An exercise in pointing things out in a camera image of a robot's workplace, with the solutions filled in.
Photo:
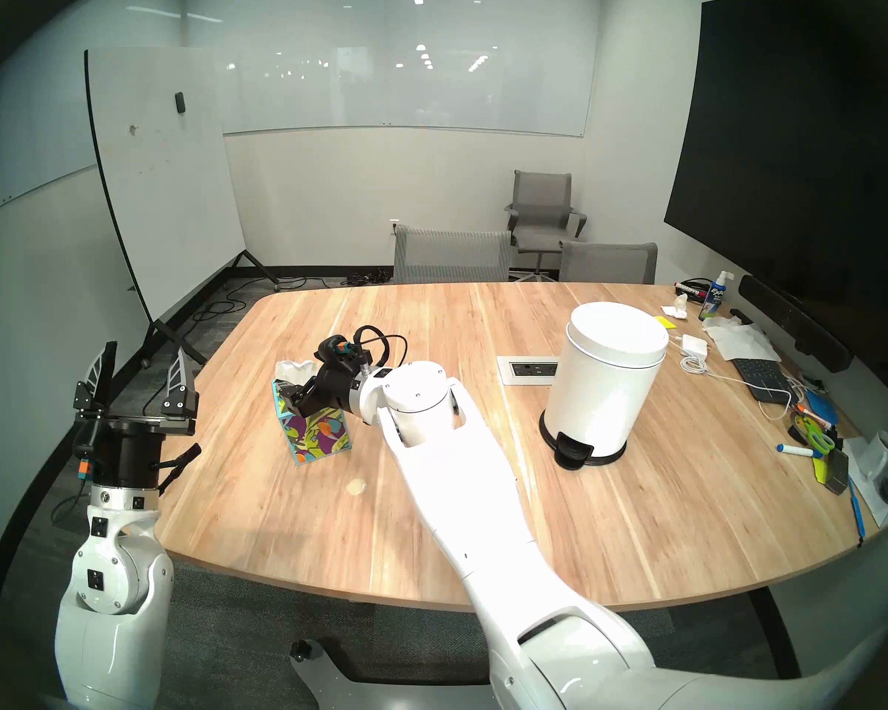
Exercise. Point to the white pedal trash can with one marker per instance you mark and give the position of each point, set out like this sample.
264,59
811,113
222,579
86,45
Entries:
607,376

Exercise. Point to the large black wall screen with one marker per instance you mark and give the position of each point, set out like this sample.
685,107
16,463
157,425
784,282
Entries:
784,161

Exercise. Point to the dark block with yellow edge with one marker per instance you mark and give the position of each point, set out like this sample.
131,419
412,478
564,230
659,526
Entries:
832,470

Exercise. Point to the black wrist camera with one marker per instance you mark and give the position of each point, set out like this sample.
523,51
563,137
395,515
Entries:
339,350
83,453

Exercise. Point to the colourful toucan tissue box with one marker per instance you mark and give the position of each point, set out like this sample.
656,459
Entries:
318,438

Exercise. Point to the white paper sheet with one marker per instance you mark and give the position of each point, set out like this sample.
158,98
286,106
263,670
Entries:
875,505

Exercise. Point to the wide glass wall whiteboard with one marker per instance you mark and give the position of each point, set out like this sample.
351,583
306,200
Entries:
414,87

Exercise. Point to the small crumpled white tissue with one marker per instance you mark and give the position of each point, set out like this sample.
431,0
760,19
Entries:
677,307

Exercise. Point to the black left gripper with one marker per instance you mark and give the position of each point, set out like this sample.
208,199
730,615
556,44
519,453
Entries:
129,453

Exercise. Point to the whiteboard cleaner spray bottle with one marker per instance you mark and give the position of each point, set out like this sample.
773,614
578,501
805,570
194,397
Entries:
714,298

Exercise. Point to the white paper towel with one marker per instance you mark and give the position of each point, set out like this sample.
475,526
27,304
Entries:
740,339

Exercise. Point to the rolling whiteboard on stand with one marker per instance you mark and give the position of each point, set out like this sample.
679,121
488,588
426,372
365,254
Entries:
163,183

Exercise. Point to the small black remote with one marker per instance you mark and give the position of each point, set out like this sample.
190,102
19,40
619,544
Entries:
742,316

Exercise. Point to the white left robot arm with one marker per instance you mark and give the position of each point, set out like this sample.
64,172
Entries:
111,612

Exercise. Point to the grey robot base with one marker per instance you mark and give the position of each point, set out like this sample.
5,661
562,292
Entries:
399,694

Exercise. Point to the grey fabric office chair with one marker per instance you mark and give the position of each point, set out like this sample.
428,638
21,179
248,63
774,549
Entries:
607,265

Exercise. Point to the table power outlet box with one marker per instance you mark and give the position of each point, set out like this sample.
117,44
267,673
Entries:
525,370

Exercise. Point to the grey mesh office chair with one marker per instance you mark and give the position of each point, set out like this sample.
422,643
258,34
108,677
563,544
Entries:
451,257

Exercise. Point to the black video sound bar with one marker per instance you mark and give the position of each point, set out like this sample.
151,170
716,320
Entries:
792,320

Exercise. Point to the wall whiteboard with writing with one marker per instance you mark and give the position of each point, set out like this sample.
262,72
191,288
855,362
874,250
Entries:
29,124

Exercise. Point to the black keyboard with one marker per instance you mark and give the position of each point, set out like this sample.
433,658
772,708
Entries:
762,379

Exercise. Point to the white power adapter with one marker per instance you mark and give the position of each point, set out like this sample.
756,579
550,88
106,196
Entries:
694,346

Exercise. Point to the white paper cup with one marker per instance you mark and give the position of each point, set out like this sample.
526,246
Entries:
877,453

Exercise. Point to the yellow sticky note pad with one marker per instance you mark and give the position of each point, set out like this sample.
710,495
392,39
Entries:
666,322

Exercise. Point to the grey armrest office chair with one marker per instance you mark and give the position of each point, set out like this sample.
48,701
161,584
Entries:
542,205

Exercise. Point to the blue white marker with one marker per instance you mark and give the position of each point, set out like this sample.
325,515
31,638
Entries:
799,450

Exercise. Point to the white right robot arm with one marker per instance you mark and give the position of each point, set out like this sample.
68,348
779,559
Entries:
473,509

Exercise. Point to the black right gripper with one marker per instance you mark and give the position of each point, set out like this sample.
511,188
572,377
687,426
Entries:
333,390

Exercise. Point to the blue pen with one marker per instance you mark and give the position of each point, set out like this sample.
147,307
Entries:
857,509

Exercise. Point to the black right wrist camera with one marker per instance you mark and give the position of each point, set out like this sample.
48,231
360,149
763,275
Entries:
339,350

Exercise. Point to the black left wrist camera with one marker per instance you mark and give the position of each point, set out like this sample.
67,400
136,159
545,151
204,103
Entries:
83,453

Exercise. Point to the small pale liquid spill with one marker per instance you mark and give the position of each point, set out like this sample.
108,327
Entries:
356,486

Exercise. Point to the blue pouch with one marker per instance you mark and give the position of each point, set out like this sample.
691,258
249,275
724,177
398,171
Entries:
821,407

